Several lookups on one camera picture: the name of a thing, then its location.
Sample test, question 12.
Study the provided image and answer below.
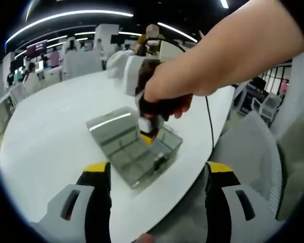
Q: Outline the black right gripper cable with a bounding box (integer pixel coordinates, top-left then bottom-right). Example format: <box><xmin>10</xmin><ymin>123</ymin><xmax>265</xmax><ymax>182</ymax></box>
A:
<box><xmin>141</xmin><ymin>37</ymin><xmax>215</xmax><ymax>154</ymax></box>

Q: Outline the purple wall screen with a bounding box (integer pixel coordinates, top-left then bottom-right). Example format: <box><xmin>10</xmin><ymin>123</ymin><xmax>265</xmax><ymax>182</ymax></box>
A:
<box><xmin>26</xmin><ymin>41</ymin><xmax>48</xmax><ymax>58</ymax></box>

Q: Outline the black metal rack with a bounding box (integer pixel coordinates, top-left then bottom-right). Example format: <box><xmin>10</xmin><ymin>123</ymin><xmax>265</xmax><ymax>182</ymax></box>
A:
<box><xmin>258</xmin><ymin>64</ymin><xmax>293</xmax><ymax>90</ymax></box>

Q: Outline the grey mesh office chair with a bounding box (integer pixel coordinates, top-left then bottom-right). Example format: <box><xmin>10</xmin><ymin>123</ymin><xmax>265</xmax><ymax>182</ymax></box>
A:
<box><xmin>210</xmin><ymin>111</ymin><xmax>284</xmax><ymax>228</ymax></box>

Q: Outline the person's grey shirt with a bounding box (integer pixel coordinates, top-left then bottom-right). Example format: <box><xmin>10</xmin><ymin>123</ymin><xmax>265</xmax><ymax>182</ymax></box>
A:
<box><xmin>276</xmin><ymin>50</ymin><xmax>304</xmax><ymax>221</ymax></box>

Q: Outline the grey transparent guide fixture box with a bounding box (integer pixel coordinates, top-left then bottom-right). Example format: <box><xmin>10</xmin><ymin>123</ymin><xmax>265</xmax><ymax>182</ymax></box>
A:
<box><xmin>85</xmin><ymin>106</ymin><xmax>183</xmax><ymax>190</ymax></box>

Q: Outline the white mesh chair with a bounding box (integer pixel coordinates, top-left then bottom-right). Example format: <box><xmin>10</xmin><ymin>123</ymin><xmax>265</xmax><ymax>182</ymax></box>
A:
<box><xmin>252</xmin><ymin>92</ymin><xmax>282</xmax><ymax>121</ymax></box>

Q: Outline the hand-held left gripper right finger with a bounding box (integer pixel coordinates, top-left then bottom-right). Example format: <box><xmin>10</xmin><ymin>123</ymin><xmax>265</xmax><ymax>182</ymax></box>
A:
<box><xmin>204</xmin><ymin>161</ymin><xmax>286</xmax><ymax>243</ymax></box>

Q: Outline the person's left hand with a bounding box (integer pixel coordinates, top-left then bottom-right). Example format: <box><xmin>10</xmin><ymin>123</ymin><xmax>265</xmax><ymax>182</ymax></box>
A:
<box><xmin>137</xmin><ymin>232</ymin><xmax>156</xmax><ymax>243</ymax></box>

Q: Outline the person's right hand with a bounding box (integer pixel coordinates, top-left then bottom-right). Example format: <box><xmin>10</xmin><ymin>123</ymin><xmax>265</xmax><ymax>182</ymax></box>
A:
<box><xmin>139</xmin><ymin>61</ymin><xmax>201</xmax><ymax>122</ymax></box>

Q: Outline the white low shelf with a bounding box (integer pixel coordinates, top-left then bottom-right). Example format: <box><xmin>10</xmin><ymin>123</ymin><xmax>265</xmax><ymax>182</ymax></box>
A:
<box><xmin>0</xmin><ymin>93</ymin><xmax>17</xmax><ymax>134</ymax></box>

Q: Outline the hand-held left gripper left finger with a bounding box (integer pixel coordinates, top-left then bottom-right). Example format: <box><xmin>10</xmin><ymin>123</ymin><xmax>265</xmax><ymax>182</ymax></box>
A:
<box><xmin>30</xmin><ymin>161</ymin><xmax>112</xmax><ymax>243</ymax></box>

